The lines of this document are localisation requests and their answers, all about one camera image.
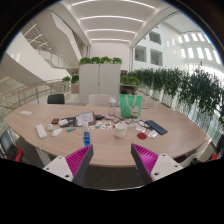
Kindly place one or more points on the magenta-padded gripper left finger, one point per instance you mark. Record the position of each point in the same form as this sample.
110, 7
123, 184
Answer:
58, 165

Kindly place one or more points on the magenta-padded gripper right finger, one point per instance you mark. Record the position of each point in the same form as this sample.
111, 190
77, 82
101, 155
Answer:
163, 165

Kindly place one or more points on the clear water bottle blue label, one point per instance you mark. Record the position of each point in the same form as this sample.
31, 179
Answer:
86, 138

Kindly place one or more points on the white computer mouse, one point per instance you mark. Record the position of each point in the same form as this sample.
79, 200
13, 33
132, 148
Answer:
56, 132

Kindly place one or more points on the small white box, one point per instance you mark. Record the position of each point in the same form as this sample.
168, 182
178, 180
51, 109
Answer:
152, 134

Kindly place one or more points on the flat round red coaster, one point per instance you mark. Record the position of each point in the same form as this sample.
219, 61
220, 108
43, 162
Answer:
142, 136

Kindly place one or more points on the teal marker pen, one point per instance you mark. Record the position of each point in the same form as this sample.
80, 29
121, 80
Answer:
71, 129

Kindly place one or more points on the small white device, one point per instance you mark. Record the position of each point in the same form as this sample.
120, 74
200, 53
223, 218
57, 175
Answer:
50, 127

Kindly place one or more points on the white flat packet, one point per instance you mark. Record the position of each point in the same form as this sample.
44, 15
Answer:
63, 122

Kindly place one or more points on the red and black phone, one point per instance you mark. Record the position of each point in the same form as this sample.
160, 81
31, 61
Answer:
55, 120

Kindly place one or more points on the black notebook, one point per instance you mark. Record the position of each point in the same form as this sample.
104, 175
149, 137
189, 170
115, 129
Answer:
71, 120

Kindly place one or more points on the red and black chair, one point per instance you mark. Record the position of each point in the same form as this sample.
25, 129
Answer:
10, 148

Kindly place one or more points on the white mug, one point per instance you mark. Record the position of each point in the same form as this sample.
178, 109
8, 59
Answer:
120, 130

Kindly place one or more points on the colourful sticker sheet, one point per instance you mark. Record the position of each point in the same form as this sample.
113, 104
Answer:
103, 125

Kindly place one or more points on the small white paper note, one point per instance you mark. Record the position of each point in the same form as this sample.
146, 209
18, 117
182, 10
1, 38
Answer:
25, 112

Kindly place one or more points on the small black box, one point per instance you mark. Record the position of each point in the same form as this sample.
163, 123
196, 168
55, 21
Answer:
99, 117

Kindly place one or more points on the green tote bag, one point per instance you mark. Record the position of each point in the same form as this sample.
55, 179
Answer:
130, 105

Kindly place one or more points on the clear shaker bottle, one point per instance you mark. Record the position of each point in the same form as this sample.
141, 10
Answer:
112, 106

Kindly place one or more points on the brown planter with plants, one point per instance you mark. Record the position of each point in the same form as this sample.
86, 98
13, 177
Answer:
75, 87

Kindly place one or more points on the row of potted trees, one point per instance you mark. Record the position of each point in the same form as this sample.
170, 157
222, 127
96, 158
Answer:
186, 86

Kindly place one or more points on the dark planter with plants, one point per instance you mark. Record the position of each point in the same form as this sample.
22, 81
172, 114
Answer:
129, 81

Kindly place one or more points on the white cabinet with plants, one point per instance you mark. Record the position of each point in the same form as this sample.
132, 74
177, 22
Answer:
100, 81

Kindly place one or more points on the ceiling light strips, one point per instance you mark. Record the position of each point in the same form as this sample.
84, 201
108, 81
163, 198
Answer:
111, 17

